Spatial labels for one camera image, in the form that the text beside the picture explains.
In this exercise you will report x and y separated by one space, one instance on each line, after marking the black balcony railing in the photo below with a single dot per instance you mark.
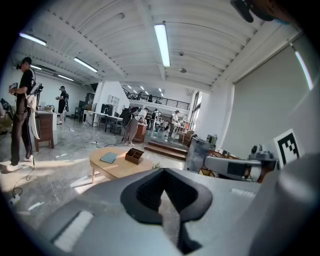
170 102

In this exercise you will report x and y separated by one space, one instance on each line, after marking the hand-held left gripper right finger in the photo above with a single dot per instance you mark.
215 200

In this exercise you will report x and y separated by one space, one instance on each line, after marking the white cubby shelf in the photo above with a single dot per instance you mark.
114 100

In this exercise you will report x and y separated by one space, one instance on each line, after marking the wooden floor platform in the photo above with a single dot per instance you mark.
166 150

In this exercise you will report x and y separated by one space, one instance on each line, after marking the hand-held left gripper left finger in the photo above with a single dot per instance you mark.
105 225

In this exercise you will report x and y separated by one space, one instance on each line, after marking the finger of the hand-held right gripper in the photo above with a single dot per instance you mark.
217 165

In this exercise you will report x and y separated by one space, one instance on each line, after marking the tall window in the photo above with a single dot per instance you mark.
196 112

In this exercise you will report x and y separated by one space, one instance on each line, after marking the white artificial flower bunch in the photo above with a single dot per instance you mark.
157 165

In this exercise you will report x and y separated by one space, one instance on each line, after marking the long ceiling light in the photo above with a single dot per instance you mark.
162 45
33 39
85 65
66 77

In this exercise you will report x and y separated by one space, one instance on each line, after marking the round ceiling lamp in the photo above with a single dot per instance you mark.
183 70

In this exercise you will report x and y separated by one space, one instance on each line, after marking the black head-worn camera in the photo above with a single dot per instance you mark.
243 10

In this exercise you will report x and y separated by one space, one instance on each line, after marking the wooden coffee table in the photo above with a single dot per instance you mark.
120 168

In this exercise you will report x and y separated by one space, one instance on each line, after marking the blue-grey notebook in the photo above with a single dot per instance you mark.
109 158

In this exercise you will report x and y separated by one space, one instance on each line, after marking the grey roller blind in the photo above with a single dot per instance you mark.
262 105

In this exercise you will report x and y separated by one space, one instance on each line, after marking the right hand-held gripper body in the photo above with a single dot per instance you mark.
287 150

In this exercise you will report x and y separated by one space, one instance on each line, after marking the grey marble block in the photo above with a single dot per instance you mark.
197 155

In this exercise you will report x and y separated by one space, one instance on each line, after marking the dark wooden side table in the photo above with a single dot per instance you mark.
46 130

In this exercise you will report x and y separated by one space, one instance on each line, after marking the white power strip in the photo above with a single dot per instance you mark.
14 200
93 142

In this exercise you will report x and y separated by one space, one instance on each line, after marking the brown wooden organizer box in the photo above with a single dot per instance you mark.
134 156

